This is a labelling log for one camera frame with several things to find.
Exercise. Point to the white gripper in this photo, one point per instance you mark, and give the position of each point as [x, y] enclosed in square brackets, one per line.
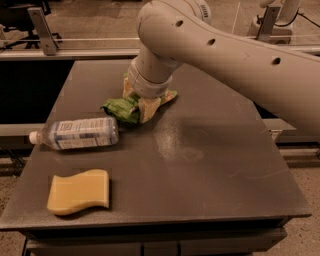
[146, 86]

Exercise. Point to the green rice chip bag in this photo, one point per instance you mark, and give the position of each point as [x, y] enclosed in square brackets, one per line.
[126, 110]

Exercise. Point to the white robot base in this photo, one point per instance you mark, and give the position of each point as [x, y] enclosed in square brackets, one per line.
[283, 28]

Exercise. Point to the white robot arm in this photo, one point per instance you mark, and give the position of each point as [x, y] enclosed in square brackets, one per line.
[282, 81]

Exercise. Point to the clear plastic water bottle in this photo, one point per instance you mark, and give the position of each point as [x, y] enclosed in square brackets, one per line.
[77, 134]

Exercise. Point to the yellow sponge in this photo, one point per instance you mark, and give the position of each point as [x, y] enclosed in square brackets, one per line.
[75, 193]

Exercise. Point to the black office chair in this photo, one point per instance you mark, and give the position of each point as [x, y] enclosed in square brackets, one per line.
[14, 16]

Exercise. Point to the left metal bracket post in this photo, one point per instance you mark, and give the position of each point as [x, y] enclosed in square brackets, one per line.
[38, 19]

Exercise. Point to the metal bracket post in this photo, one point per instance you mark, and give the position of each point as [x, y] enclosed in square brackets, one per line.
[267, 23]
[38, 19]

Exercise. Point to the right metal bracket post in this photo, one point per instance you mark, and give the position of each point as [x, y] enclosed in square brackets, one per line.
[267, 23]

